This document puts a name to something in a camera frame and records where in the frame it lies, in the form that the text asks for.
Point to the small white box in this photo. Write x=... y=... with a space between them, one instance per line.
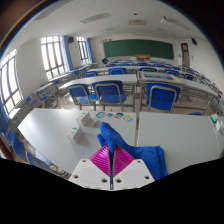
x=83 y=119

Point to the blue classroom chair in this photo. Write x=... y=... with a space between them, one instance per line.
x=109 y=91
x=80 y=91
x=18 y=146
x=162 y=96

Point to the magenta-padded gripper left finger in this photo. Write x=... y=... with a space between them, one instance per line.
x=86 y=173

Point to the round yellow card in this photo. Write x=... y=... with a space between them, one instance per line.
x=128 y=118

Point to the large white printed box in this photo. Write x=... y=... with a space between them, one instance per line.
x=75 y=134

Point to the green and white packet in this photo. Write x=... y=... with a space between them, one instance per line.
x=214 y=118

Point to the group of blue chairs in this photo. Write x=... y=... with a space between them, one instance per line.
x=116 y=70

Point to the ceiling air vent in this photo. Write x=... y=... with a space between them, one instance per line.
x=95 y=18

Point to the green chalkboard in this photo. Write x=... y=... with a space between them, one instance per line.
x=138 y=49

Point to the small white packet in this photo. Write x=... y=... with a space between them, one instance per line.
x=219 y=126

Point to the black wall speaker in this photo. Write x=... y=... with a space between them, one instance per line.
x=70 y=39
x=194 y=41

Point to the wide side window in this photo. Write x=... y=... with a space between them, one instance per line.
x=10 y=83

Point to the round orange card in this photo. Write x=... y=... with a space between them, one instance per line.
x=118 y=116

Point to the ceiling air conditioner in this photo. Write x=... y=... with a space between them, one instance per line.
x=138 y=22

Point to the white classroom desk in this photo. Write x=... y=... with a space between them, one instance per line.
x=110 y=78
x=196 y=87

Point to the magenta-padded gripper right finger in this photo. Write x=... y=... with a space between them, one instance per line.
x=135 y=173

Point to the large bright window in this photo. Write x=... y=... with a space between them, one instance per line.
x=51 y=56

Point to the round teal card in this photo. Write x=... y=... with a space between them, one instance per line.
x=109 y=116

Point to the narrow bright window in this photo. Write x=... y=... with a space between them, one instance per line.
x=82 y=50

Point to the blue curtain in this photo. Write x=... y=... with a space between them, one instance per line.
x=68 y=53
x=89 y=50

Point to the blue terry towel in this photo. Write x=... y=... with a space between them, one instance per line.
x=146 y=156

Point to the round blue card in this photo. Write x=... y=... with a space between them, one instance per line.
x=100 y=115

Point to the orange lectern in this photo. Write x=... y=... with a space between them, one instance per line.
x=142 y=57

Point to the brown door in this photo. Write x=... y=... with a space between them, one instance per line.
x=185 y=53

